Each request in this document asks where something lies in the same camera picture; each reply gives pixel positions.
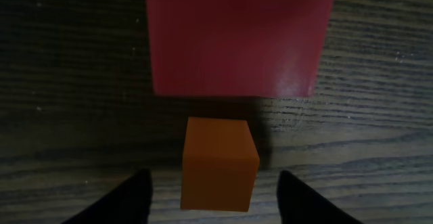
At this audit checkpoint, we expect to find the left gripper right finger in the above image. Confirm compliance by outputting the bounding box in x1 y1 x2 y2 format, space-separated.
276 169 365 224

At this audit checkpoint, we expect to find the orange cube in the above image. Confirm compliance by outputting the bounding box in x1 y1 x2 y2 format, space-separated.
179 116 261 213

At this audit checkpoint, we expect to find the red cube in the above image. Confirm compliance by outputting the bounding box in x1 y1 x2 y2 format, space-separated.
145 0 338 99

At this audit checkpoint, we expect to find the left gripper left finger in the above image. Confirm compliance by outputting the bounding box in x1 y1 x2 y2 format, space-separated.
60 169 154 224

